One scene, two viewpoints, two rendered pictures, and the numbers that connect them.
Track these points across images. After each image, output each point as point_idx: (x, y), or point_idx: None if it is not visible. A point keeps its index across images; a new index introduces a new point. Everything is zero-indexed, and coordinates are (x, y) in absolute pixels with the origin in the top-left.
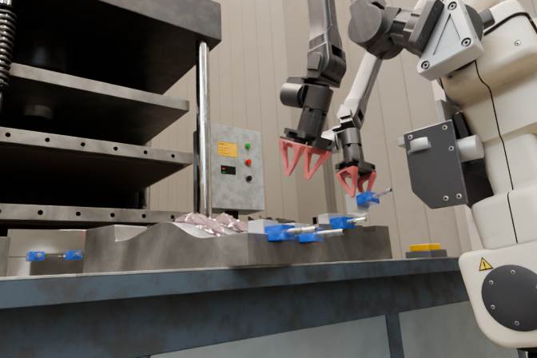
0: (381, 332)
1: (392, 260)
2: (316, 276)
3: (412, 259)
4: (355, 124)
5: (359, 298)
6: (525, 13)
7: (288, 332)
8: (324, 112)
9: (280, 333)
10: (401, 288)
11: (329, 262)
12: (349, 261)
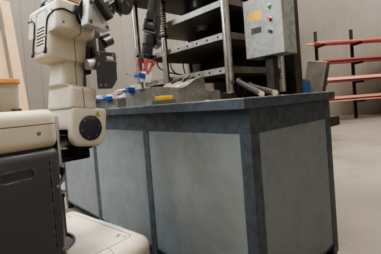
0: (140, 138)
1: (130, 107)
2: (108, 113)
3: (139, 106)
4: (148, 29)
5: (132, 122)
6: (28, 22)
7: (114, 130)
8: (101, 49)
9: (113, 130)
10: (149, 119)
11: (111, 108)
12: (116, 108)
